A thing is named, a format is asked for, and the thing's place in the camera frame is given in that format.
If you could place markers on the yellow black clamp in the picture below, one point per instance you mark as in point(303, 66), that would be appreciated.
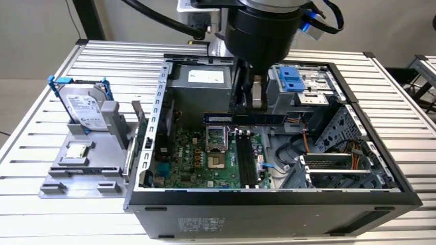
point(193, 42)

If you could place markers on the black open PC case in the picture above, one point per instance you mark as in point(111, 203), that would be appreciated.
point(238, 211)

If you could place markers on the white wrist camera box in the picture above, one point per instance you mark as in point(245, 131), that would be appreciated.
point(315, 28)

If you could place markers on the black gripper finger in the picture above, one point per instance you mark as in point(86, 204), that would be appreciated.
point(243, 86)

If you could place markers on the green motherboard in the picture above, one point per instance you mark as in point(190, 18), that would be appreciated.
point(222, 176)

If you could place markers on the dark RAM stick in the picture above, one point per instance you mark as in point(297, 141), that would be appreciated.
point(93, 170)

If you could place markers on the blue chipset heatsink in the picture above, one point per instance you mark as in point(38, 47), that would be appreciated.
point(163, 170)

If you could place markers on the white wrist bracket plate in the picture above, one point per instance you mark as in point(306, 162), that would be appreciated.
point(186, 15)

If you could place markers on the RAM stick with blue label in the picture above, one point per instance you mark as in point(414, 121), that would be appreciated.
point(218, 118)

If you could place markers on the CPU socket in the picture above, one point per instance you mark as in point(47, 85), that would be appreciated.
point(217, 160)

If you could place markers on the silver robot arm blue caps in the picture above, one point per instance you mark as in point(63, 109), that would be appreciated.
point(273, 3)

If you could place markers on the black case fan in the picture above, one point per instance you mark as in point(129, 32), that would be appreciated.
point(169, 122)

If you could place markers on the grey power supply unit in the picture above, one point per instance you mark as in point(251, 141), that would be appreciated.
point(201, 102)

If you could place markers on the grey disk bay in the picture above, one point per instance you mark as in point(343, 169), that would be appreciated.
point(338, 163)

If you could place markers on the grey parts rack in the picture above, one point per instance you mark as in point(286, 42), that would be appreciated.
point(102, 158)

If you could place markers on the hard disk in blue carrier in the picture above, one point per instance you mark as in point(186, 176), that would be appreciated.
point(83, 107)

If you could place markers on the blue plastic disk carrier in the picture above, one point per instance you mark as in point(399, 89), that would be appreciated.
point(290, 76)

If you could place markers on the green graphics card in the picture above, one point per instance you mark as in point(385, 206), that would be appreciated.
point(142, 132)

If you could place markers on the silver CPU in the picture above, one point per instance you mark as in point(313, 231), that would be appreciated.
point(77, 151)

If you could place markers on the black vertical post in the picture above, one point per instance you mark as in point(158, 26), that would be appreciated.
point(90, 20)

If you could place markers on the aluminium side table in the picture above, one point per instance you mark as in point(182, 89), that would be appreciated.
point(422, 63)

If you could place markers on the silver drive bay cage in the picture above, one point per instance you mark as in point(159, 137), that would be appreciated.
point(307, 99)

